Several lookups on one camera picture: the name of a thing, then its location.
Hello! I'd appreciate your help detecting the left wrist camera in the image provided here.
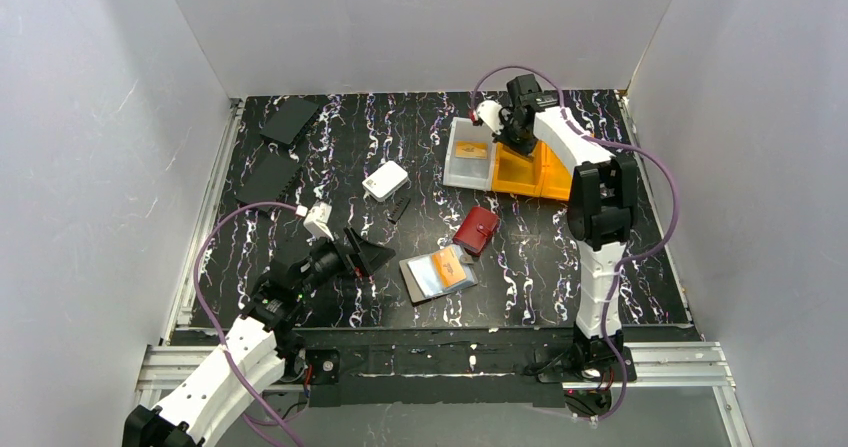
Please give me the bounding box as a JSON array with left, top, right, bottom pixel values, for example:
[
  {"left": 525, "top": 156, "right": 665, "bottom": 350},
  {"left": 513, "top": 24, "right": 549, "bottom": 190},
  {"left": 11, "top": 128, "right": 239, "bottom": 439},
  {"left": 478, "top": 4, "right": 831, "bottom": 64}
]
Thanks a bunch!
[{"left": 303, "top": 202, "right": 335, "bottom": 240}]

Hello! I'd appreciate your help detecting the aluminium frame rail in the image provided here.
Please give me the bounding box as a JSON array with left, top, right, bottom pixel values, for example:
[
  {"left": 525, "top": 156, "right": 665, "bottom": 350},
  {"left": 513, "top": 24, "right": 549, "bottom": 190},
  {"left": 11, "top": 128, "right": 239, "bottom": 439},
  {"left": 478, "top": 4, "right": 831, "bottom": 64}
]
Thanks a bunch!
[{"left": 133, "top": 98, "right": 246, "bottom": 407}]

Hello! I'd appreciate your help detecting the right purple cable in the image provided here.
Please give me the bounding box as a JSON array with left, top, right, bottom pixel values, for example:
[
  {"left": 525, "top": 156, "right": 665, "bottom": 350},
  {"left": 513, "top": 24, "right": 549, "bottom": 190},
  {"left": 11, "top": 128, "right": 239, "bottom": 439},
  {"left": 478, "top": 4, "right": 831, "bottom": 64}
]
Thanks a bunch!
[{"left": 468, "top": 66, "right": 682, "bottom": 422}]

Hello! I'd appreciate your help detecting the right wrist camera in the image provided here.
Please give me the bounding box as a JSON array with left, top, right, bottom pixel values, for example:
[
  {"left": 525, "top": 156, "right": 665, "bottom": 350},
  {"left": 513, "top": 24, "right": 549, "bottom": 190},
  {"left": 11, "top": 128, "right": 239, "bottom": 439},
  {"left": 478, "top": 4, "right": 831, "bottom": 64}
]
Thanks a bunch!
[{"left": 471, "top": 100, "right": 503, "bottom": 135}]

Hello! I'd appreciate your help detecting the black ridged block far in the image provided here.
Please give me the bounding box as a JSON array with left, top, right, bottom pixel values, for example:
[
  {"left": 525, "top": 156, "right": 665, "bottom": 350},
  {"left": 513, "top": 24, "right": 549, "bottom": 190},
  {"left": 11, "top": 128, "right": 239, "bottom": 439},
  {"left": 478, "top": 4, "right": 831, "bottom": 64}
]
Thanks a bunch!
[{"left": 260, "top": 97, "right": 319, "bottom": 147}]

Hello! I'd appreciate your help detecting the red card holder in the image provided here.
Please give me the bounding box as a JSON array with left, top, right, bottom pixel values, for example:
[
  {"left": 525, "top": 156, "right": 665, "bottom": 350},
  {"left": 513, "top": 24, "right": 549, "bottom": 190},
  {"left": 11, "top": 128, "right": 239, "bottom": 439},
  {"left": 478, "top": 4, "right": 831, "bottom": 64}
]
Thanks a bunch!
[{"left": 452, "top": 206, "right": 500, "bottom": 257}]

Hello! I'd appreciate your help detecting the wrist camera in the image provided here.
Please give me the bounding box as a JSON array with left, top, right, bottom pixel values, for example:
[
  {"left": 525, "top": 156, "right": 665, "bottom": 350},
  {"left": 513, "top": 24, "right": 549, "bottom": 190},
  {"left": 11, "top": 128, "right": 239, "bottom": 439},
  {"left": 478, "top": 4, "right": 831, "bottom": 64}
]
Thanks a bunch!
[
  {"left": 303, "top": 202, "right": 335, "bottom": 240},
  {"left": 471, "top": 100, "right": 503, "bottom": 135}
]

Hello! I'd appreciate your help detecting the orange plastic bin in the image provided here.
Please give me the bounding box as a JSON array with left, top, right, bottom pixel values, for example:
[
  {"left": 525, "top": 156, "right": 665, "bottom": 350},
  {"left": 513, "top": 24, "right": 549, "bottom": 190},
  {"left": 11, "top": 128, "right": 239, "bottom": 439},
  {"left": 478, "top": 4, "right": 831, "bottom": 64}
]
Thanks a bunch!
[
  {"left": 541, "top": 157, "right": 572, "bottom": 201},
  {"left": 491, "top": 142, "right": 545, "bottom": 197}
]

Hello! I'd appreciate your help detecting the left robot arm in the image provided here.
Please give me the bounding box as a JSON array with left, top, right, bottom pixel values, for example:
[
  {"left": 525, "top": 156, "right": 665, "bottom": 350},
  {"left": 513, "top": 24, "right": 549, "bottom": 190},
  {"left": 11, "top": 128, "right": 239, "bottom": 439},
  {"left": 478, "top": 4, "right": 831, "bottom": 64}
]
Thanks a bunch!
[{"left": 122, "top": 228, "right": 396, "bottom": 446}]

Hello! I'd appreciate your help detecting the black base bar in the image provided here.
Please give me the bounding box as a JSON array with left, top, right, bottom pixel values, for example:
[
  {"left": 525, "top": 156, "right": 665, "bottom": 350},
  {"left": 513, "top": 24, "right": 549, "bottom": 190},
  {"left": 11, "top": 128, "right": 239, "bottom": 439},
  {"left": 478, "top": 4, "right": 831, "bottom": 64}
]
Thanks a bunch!
[{"left": 241, "top": 324, "right": 654, "bottom": 409}]

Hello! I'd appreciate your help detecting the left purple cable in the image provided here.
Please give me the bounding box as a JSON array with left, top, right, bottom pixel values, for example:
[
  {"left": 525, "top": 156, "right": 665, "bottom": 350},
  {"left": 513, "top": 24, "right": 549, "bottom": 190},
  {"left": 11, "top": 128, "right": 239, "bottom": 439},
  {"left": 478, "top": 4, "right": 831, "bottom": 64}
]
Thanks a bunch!
[{"left": 192, "top": 201, "right": 309, "bottom": 447}]

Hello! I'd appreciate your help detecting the black ridged block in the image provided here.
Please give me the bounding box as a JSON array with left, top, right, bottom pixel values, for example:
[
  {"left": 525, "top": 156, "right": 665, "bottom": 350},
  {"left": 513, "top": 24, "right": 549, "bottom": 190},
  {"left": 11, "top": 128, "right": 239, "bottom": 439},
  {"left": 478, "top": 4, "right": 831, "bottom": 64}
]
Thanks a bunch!
[
  {"left": 260, "top": 97, "right": 319, "bottom": 147},
  {"left": 236, "top": 153, "right": 303, "bottom": 207}
]

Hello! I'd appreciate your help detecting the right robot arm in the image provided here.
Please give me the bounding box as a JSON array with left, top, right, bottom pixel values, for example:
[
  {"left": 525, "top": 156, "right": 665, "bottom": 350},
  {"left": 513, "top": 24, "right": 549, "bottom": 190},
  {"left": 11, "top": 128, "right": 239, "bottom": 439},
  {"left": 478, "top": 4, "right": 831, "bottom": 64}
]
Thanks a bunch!
[{"left": 474, "top": 74, "right": 637, "bottom": 340}]

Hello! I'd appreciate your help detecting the black comb piece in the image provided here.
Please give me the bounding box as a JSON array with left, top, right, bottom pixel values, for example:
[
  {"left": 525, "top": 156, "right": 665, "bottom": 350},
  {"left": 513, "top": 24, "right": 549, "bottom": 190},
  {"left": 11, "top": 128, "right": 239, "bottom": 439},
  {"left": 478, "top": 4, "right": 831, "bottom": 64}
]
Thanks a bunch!
[{"left": 388, "top": 196, "right": 411, "bottom": 225}]

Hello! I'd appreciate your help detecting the white box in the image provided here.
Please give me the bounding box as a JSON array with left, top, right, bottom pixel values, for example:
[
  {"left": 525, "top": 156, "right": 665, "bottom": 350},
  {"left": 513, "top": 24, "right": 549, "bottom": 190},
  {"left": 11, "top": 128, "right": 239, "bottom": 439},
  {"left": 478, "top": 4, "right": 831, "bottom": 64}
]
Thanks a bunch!
[{"left": 362, "top": 161, "right": 409, "bottom": 202}]

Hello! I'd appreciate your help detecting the gold credit card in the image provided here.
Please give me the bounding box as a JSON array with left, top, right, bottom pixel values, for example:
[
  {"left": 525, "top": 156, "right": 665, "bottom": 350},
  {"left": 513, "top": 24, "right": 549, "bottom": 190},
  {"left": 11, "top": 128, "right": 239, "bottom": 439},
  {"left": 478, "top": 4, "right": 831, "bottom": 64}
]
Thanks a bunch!
[
  {"left": 430, "top": 247, "right": 470, "bottom": 289},
  {"left": 454, "top": 141, "right": 489, "bottom": 160}
]

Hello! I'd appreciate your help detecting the purple cable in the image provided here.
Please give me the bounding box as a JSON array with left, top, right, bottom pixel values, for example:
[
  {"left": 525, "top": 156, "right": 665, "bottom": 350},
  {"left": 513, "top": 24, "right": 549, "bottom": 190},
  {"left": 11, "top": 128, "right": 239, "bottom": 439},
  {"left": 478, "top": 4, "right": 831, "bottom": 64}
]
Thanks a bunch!
[
  {"left": 192, "top": 201, "right": 309, "bottom": 447},
  {"left": 468, "top": 66, "right": 682, "bottom": 422}
]

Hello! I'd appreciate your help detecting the white plastic bin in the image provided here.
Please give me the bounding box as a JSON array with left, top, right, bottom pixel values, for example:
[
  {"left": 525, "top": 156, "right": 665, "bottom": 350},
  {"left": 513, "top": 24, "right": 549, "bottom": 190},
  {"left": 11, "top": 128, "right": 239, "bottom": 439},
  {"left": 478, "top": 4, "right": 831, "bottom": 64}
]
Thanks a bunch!
[{"left": 442, "top": 117, "right": 496, "bottom": 191}]

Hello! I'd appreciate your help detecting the black ridged block near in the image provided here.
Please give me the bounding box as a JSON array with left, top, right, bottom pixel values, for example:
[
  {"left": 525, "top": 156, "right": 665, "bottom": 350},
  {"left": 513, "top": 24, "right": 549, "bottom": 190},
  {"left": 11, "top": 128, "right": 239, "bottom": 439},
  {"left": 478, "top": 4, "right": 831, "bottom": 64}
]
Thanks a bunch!
[{"left": 236, "top": 153, "right": 303, "bottom": 207}]

